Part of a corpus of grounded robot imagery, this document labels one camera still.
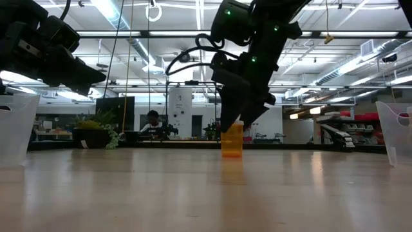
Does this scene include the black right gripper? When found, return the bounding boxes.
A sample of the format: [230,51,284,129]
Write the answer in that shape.
[211,52,279,133]

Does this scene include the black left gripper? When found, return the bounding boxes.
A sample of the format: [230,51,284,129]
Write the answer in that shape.
[0,0,108,97]

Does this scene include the large orange pill bottle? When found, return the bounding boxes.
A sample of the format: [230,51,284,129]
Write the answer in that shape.
[220,119,245,159]

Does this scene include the clear plastic bin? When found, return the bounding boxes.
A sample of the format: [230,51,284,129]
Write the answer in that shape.
[0,93,41,167]
[375,101,412,168]

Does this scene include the small background plant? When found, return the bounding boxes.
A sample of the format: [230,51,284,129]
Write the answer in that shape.
[202,119,222,141]

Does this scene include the black monitor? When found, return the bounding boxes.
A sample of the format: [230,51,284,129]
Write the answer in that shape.
[95,96,136,133]

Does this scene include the potted succulent plant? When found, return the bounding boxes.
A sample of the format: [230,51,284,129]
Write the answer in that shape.
[69,108,120,150]

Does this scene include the white machine cabinet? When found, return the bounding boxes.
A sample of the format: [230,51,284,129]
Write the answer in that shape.
[167,87,193,139]

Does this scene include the black ceiling lamp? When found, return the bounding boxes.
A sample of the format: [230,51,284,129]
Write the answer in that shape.
[178,49,192,64]

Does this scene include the overhead light bar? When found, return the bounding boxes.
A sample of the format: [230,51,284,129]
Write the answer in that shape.
[76,30,412,39]

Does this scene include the person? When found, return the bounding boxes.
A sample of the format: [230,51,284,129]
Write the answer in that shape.
[140,110,168,140]

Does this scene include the black stapler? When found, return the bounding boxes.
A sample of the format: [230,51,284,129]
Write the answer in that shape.
[317,123,356,153]

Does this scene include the yellow hanging hook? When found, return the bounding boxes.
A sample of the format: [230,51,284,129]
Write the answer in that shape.
[323,0,335,45]

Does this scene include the red storage bins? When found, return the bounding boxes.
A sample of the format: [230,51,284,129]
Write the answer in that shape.
[339,110,380,122]

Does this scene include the black hanging cable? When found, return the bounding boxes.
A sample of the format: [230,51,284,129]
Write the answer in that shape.
[102,0,126,99]

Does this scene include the yellow hanging cable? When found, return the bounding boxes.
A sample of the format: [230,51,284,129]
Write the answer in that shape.
[121,0,135,136]

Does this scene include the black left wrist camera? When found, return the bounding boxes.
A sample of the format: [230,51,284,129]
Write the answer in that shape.
[38,15,81,54]

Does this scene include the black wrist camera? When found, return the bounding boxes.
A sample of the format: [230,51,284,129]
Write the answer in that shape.
[211,0,255,46]
[38,15,81,54]

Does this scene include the black stand frame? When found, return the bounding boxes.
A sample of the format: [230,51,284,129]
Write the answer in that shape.
[165,80,223,139]

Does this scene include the black aluminium table frame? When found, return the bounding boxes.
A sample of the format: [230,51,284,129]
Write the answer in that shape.
[27,140,387,155]

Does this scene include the black left camera cable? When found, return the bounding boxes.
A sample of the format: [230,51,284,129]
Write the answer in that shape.
[59,0,72,21]

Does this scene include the black camera cable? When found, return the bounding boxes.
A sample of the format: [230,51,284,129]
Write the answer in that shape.
[59,0,72,21]
[165,33,226,77]

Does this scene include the silver air duct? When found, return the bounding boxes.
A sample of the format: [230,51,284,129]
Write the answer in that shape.
[89,0,167,75]

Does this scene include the black right camera cable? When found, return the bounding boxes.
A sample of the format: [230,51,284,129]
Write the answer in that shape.
[165,33,226,77]

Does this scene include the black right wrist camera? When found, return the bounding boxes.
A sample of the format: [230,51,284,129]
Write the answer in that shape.
[211,0,255,46]

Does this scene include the white hanging ring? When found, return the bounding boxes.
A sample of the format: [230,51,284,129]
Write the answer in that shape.
[145,1,163,23]

